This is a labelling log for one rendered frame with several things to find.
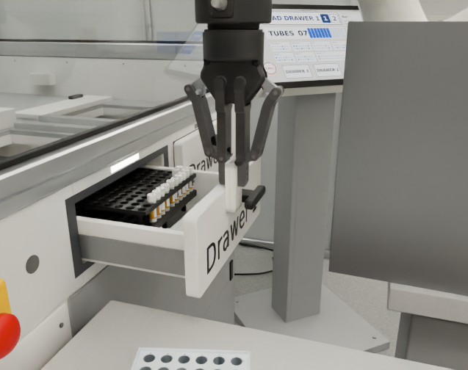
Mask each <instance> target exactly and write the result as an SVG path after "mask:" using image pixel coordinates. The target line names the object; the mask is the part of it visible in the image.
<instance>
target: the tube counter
mask: <svg viewBox="0 0 468 370"><path fill-rule="evenodd" d="M296 30H297V33H298V36H299V38H300V39H323V38H347V35H346V32H345V29H344V27H296Z"/></svg>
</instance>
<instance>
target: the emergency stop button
mask: <svg viewBox="0 0 468 370"><path fill-rule="evenodd" d="M20 334H21V327H20V323H19V321H18V318H17V317H16V316H15V315H13V314H10V313H0V359H2V358H4V357H5V356H7V355H8V354H9V353H11V351H13V349H14V348H15V346H16V345H17V343H18V340H19V338H20Z"/></svg>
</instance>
